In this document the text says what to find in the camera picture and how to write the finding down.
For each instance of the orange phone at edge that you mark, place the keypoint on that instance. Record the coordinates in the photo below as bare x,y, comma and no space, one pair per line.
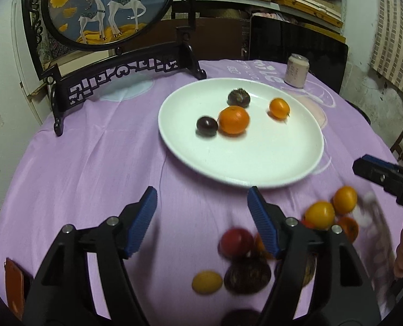
14,282

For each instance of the white oval plate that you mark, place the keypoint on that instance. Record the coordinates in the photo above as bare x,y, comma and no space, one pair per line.
271,153

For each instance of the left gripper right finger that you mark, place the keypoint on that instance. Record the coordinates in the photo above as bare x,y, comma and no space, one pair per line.
342,292

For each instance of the large orange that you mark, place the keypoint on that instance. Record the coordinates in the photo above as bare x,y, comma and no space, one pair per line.
350,227

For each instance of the small dark purple plum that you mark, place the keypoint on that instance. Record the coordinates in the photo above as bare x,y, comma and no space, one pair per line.
206,126

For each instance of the round deer embroidery screen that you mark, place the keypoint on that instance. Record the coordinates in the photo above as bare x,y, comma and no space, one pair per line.
97,26

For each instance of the red cherry tomato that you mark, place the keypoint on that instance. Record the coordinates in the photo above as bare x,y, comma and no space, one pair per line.
236,242

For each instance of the tan longan fruit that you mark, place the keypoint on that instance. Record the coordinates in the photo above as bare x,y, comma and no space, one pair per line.
207,282

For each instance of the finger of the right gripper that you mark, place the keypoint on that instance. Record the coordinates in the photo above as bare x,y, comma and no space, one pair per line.
387,175

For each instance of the small orange citrus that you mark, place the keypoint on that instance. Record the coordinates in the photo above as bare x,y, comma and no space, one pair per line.
260,248

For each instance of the black chair back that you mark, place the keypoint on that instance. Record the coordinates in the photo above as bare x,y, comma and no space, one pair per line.
274,40

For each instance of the pale pink drink can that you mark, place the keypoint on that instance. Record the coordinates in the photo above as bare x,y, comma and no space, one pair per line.
296,71

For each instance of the oval orange kumquat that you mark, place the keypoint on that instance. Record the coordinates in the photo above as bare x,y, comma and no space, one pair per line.
279,109

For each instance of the yellow-green tomato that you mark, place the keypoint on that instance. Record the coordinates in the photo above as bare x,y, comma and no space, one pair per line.
321,215
345,200

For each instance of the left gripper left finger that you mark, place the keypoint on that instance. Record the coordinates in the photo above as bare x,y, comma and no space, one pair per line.
61,292

